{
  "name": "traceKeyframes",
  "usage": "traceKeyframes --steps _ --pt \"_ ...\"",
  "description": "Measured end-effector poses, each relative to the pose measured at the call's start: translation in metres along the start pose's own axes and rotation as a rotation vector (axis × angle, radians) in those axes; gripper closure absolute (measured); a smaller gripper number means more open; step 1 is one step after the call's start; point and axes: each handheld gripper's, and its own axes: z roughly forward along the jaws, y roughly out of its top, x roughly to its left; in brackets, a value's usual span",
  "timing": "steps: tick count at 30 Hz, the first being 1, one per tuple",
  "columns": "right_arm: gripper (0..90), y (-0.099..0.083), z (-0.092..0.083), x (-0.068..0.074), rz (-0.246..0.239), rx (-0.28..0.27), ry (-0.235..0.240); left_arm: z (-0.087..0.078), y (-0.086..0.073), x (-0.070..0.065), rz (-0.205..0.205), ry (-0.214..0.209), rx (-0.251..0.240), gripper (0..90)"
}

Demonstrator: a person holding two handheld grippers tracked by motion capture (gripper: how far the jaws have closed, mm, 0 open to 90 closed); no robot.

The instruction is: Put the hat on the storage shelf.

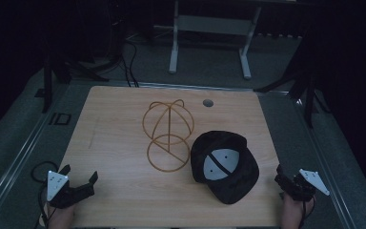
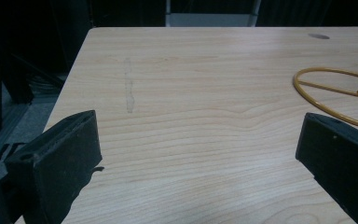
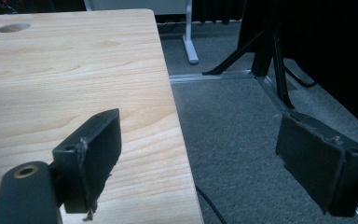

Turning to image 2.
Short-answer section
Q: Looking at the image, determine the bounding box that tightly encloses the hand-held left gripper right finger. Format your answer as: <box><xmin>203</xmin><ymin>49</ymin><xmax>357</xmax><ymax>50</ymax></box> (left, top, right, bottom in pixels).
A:
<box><xmin>295</xmin><ymin>112</ymin><xmax>358</xmax><ymax>224</ymax></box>

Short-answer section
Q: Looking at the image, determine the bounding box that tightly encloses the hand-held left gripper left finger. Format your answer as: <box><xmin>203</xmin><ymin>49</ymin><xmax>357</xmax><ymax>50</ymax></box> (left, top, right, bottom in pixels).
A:
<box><xmin>4</xmin><ymin>109</ymin><xmax>105</xmax><ymax>224</ymax></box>

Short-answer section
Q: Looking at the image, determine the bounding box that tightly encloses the gold wire stand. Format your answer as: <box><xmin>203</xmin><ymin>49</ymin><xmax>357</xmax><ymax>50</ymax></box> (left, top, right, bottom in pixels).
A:
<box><xmin>292</xmin><ymin>62</ymin><xmax>358</xmax><ymax>133</ymax></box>

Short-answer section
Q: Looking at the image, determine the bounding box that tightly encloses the grey aluminium floor rail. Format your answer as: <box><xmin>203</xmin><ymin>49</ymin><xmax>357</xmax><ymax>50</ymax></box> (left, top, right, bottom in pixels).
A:
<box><xmin>0</xmin><ymin>102</ymin><xmax>31</xmax><ymax>175</ymax></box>

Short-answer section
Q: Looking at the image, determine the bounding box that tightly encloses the grey metal frame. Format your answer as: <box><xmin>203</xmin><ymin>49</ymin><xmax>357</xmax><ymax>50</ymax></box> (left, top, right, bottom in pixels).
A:
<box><xmin>165</xmin><ymin>0</ymin><xmax>262</xmax><ymax>28</ymax></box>

